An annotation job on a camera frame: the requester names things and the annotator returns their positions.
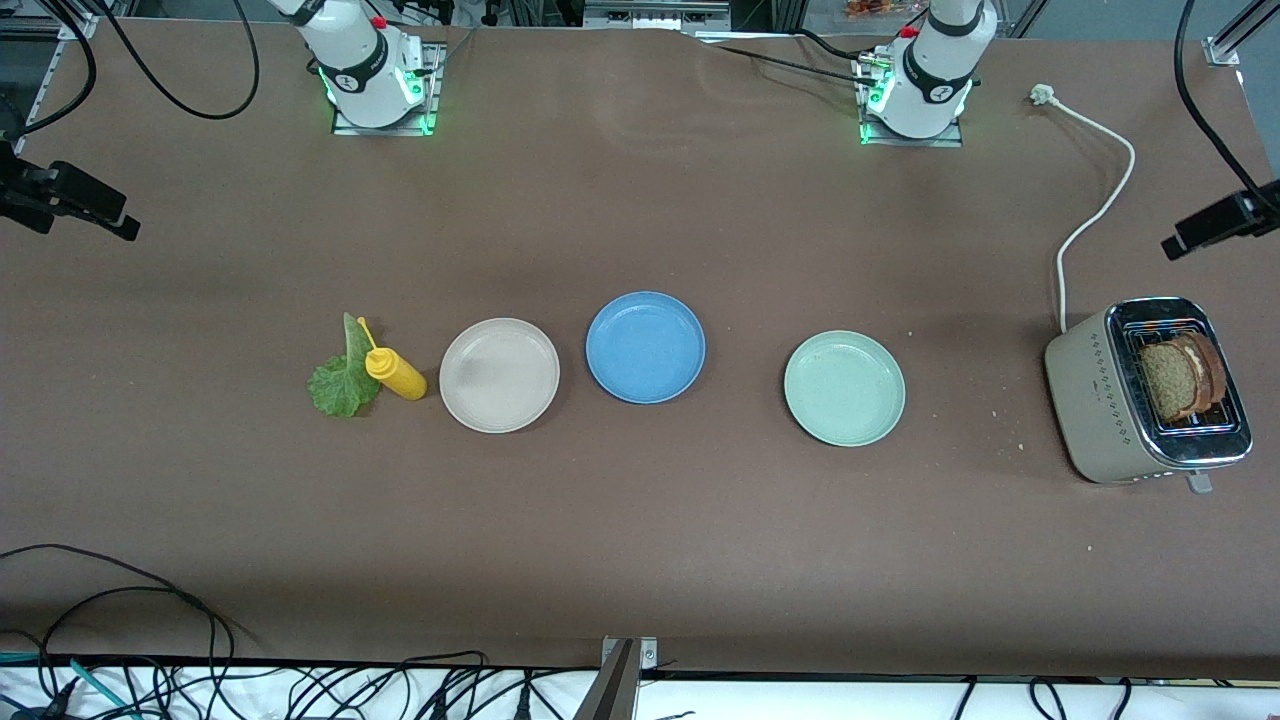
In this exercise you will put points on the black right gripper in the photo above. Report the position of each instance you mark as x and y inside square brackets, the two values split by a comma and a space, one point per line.
[30, 196]

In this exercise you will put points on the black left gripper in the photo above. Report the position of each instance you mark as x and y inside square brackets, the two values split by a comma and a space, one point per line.
[1228, 221]

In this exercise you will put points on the brown bread slice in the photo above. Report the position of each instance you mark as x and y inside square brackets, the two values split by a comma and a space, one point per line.
[1165, 380]
[1212, 365]

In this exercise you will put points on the green lettuce leaf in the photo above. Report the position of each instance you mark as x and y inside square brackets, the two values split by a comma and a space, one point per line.
[340, 390]

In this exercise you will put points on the yellow mustard squeeze bottle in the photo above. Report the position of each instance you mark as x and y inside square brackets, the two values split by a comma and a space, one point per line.
[398, 374]

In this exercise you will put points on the light green round plate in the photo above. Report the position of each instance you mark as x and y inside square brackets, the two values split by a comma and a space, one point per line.
[845, 388]

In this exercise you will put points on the beige round plate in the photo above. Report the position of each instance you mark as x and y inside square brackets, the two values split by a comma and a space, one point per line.
[500, 376]

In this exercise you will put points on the blue round plate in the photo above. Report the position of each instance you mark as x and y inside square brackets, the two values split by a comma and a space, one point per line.
[645, 348]

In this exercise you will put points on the beige chrome toaster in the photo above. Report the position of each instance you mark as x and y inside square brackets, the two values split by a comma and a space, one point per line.
[1090, 400]

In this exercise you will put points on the orange snack package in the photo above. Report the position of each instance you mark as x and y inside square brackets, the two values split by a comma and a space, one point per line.
[875, 8]

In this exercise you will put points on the grey power strip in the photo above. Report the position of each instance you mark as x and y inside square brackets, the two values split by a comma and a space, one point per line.
[655, 15]

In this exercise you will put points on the short aluminium frame extrusion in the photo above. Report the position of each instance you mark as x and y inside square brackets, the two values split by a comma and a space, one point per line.
[1222, 50]

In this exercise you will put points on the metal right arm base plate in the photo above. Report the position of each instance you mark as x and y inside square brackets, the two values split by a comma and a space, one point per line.
[380, 131]

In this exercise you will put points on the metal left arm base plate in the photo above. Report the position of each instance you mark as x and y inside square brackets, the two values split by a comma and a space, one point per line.
[915, 142]

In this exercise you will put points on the metal table edge bracket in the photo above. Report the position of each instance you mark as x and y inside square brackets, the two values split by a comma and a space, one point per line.
[615, 690]

